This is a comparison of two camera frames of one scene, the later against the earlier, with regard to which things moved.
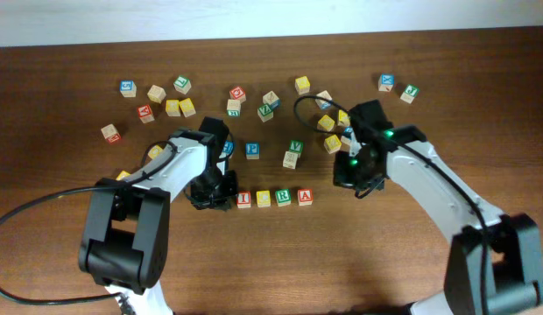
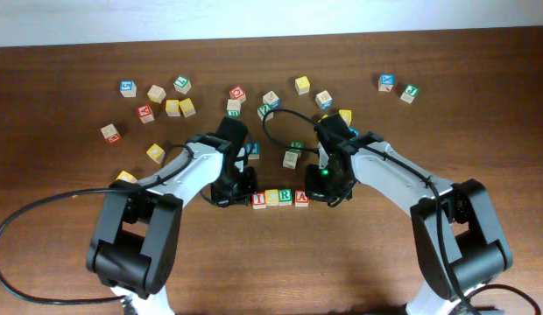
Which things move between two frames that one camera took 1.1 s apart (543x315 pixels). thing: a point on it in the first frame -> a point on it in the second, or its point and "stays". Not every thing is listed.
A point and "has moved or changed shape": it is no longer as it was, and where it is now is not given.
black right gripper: x=342 y=176 -> x=314 y=190
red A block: x=305 y=196 stays
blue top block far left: x=128 y=88 stays
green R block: x=283 y=197 stays
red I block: x=243 y=199 has moved or changed shape
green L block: x=182 y=84 stays
